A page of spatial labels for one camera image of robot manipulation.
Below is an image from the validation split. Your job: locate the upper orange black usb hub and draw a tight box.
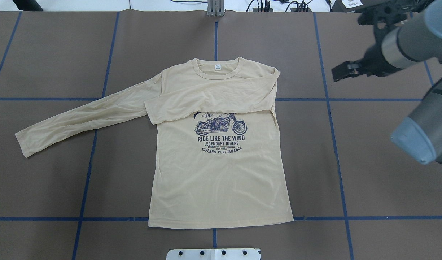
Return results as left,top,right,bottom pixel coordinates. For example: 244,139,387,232
248,0,272,13

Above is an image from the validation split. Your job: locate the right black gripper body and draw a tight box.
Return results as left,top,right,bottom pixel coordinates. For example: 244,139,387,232
357,3,401,77

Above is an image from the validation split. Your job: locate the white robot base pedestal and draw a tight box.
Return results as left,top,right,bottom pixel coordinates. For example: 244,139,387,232
166,248,262,260

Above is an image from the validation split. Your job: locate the lower orange black usb hub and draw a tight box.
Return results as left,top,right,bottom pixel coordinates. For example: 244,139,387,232
286,0,313,13

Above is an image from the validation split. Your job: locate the beige long sleeve graphic shirt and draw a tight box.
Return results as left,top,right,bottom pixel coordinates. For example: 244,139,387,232
15,57,294,229

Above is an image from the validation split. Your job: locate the aluminium frame post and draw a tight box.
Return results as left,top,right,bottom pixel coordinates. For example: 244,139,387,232
207,0,225,17

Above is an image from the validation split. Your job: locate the black labelled box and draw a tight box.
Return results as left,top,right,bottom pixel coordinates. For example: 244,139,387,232
330,0,369,13

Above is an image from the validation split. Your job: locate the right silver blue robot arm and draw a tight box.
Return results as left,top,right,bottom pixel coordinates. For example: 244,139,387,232
331,0,442,165

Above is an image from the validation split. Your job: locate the orange black usb hub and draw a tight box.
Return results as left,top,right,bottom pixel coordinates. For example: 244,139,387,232
286,0,313,13
248,0,272,13

